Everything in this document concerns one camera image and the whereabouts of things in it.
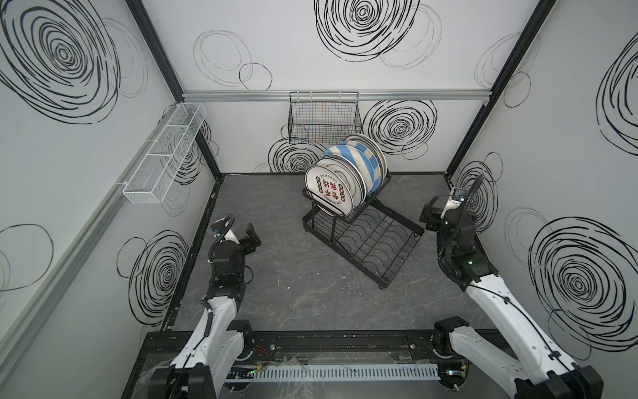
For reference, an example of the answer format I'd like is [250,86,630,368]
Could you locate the black wire wall basket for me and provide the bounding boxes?
[287,91,363,146]

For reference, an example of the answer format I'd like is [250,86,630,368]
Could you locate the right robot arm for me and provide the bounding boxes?
[420,189,604,398]

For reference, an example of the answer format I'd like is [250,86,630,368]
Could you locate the blue striped plate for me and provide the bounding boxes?
[343,140,385,192]
[323,144,375,194]

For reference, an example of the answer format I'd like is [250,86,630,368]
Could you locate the black wire dish rack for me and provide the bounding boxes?
[302,174,425,289]

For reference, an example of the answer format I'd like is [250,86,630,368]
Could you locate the cream floral plate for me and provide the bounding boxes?
[342,134,388,177]

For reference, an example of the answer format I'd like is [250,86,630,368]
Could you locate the white plate black outline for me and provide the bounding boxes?
[317,155,366,207]

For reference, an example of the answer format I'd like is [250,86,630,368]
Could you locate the white slotted cable duct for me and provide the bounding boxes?
[224,364,440,383]

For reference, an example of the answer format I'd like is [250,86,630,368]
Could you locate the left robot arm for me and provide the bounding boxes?
[146,214,261,398]

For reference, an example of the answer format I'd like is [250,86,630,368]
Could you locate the white plate red characters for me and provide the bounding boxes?
[305,165,354,217]

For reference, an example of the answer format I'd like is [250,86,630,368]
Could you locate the white mesh wall shelf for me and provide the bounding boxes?
[123,102,206,204]

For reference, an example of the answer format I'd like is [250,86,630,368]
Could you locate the red green rimmed plate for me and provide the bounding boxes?
[323,154,368,202]

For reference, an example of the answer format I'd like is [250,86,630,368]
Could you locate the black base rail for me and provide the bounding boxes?
[144,328,514,362]

